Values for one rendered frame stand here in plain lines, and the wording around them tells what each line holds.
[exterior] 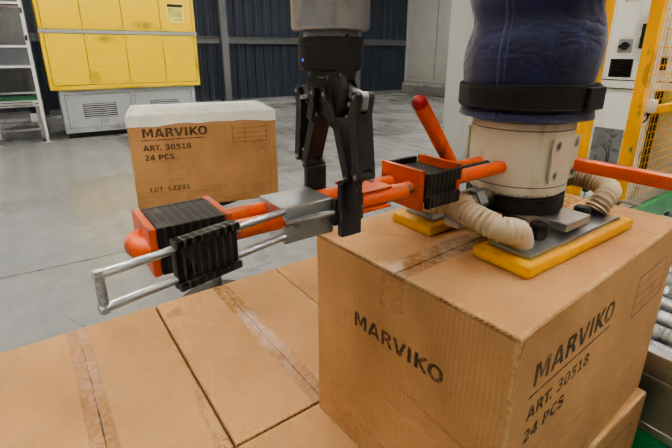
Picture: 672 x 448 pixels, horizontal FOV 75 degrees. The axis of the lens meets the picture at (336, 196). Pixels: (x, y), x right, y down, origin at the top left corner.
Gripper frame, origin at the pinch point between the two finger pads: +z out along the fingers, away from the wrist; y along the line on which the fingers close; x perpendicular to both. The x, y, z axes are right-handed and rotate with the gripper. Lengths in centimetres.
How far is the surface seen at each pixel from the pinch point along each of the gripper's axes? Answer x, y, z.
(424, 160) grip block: -19.8, 3.3, -2.3
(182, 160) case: -18, 140, 25
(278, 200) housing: 7.4, 0.1, -1.8
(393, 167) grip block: -12.2, 2.1, -2.5
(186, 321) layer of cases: 5, 66, 53
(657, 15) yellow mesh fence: -199, 45, -33
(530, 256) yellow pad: -27.5, -11.9, 10.3
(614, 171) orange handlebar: -44.9, -13.7, -0.4
